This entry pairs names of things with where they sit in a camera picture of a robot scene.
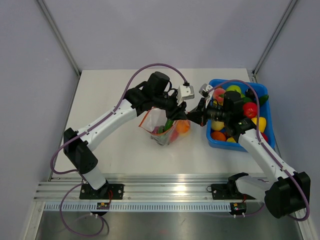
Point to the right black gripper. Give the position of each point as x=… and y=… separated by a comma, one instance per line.
x=200, y=116

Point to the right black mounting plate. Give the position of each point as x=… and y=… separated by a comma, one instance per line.
x=224, y=191

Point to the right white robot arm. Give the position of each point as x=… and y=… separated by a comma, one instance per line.
x=286, y=191

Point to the orange toy fruit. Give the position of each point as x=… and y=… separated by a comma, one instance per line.
x=182, y=126

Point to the green toy cucumber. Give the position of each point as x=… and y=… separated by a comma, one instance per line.
x=263, y=99

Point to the white slotted cable duct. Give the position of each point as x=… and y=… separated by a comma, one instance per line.
x=211, y=207

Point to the red toy apple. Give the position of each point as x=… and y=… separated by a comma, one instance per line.
x=250, y=110

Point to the beige toy pear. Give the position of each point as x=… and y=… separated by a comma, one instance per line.
x=217, y=125

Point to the black mounting plate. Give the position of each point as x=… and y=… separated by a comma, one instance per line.
x=115, y=191
x=224, y=191

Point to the green toy chili pepper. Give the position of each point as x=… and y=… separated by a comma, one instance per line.
x=161, y=129

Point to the yellow toy bell pepper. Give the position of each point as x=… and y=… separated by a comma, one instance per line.
x=262, y=123

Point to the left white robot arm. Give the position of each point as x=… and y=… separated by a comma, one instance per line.
x=78, y=146

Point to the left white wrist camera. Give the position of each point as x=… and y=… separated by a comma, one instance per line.
x=185, y=93

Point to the green toy apple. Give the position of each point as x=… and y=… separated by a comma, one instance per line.
x=234, y=88

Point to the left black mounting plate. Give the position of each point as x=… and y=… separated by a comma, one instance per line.
x=115, y=191

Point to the small green toy pepper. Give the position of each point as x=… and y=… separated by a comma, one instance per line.
x=169, y=123

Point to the clear zip top bag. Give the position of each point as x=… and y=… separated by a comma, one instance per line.
x=157, y=117

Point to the aluminium rail base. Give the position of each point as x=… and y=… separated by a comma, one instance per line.
x=140, y=187

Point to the yellow toy banana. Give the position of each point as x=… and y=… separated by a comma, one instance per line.
x=230, y=140

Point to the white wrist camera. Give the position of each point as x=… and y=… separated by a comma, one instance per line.
x=206, y=91
x=185, y=93

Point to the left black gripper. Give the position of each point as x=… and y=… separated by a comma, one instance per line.
x=177, y=112

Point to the red toy tomato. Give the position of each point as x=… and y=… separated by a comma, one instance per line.
x=264, y=137

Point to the pink toy peach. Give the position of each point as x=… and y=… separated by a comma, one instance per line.
x=218, y=95

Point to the dark toy avocado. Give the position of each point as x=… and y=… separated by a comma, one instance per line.
x=250, y=94

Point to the orange toy tomato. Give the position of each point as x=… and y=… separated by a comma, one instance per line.
x=218, y=136

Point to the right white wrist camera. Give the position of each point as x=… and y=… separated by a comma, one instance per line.
x=206, y=91

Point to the purple toy onion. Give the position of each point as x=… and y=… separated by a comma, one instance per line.
x=155, y=131

